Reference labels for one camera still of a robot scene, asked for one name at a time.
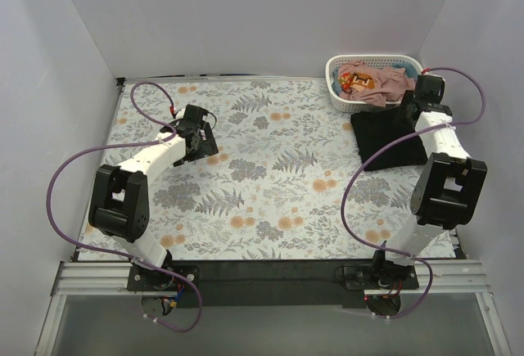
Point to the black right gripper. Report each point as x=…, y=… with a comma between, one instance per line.
x=409, y=107

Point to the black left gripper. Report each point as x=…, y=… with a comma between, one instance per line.
x=203, y=141

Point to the black t-shirt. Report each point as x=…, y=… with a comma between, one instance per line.
x=374, y=130

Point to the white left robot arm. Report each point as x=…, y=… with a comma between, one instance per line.
x=120, y=204

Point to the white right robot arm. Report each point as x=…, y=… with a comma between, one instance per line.
x=447, y=191

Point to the blue garment in basket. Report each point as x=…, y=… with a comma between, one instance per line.
x=402, y=77

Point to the pink t-shirt with print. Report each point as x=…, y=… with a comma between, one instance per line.
x=357, y=81

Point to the white plastic laundry basket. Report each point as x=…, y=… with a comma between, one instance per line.
x=375, y=61

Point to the floral patterned table mat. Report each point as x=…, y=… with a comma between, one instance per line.
x=285, y=183

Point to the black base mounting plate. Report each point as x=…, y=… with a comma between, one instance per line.
x=248, y=283

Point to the aluminium frame rail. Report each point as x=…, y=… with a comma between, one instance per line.
x=93, y=313

